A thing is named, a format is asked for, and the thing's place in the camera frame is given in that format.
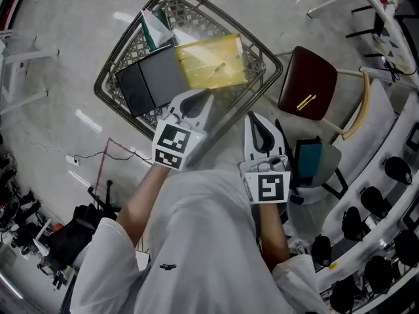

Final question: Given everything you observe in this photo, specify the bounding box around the teal box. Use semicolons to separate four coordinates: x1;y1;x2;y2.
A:
294;137;323;181

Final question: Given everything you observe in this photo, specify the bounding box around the person's left forearm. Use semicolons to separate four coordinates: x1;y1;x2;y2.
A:
116;165;171;248

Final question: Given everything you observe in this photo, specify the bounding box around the black swivel office chair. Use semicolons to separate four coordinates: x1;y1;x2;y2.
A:
48;178;122;268

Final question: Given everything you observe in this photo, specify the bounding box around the thin black cable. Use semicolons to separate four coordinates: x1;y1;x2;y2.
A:
74;150;155;163

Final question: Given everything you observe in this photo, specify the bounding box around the row of black headsets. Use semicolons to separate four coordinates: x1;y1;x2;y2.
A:
310;155;419;314

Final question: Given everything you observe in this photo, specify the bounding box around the long white curved workbench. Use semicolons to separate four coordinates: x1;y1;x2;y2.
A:
294;77;419;314

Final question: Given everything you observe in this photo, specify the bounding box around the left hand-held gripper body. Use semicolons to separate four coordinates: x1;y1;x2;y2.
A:
151;111;206;171

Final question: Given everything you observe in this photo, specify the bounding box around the person's white shirt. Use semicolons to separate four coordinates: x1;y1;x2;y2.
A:
70;168;328;314

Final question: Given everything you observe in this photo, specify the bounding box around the cluttered black equipment pile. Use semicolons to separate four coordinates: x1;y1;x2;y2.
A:
0;152;66;290

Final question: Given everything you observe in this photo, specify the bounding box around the woven glass-top coffee table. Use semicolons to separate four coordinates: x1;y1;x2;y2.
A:
93;0;284;168

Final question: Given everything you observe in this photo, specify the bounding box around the white metal-frame table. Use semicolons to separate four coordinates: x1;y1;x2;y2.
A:
0;27;60;114

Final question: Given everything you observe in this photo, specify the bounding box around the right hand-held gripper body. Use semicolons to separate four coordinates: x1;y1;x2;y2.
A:
238;154;291;205

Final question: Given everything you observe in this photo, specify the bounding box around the grey chair with black legs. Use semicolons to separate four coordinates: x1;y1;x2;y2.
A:
274;119;350;209

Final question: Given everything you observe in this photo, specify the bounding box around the yellow plastic envelope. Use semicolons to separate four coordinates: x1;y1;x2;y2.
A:
173;33;246;90

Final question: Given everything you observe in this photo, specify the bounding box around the brown-seat wooden chair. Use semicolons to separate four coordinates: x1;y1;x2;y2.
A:
274;45;373;141

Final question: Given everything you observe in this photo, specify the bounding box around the green and white packet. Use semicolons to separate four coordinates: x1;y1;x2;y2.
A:
140;9;176;52

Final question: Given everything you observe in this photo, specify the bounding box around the person's right forearm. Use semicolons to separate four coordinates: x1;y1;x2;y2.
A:
258;203;291;271

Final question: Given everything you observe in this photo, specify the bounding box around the red floor tape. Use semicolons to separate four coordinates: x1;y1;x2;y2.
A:
94;137;132;196

